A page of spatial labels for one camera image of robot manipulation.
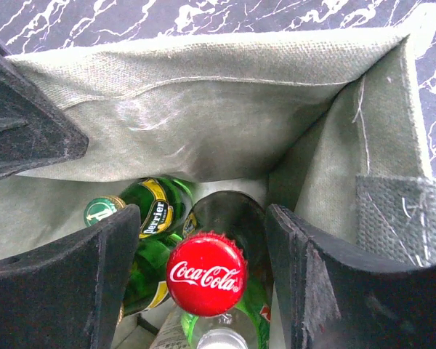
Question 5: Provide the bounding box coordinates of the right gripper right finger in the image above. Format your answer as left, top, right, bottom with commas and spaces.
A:
265, 204, 436, 348

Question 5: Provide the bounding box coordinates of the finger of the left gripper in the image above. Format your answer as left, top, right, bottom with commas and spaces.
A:
0, 42, 89, 180

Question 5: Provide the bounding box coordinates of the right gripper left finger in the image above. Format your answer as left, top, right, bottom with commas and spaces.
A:
0, 204, 140, 348

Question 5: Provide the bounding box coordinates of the green Sprite plastic bottle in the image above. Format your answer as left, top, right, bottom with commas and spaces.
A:
156, 276, 273, 349

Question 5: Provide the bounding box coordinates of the Coca-Cola glass bottle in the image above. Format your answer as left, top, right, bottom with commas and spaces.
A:
166, 190, 273, 317

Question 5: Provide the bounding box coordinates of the green perrier bottle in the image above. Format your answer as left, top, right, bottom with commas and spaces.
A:
118, 233, 182, 323
84, 176, 193, 239

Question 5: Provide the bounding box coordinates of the grey-green canvas bag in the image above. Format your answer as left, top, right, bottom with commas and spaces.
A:
0, 3, 436, 267

